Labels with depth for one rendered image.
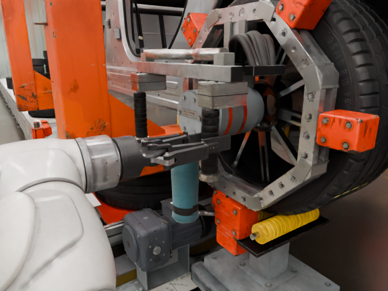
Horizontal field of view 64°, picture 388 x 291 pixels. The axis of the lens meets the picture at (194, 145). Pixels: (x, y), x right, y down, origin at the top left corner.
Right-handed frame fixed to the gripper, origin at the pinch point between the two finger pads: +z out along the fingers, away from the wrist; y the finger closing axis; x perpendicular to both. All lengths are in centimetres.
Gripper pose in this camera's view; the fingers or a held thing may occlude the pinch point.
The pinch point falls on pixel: (210, 141)
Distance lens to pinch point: 63.0
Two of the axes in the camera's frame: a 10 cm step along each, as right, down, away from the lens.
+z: 8.3, -1.6, 5.3
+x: 0.0, -9.6, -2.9
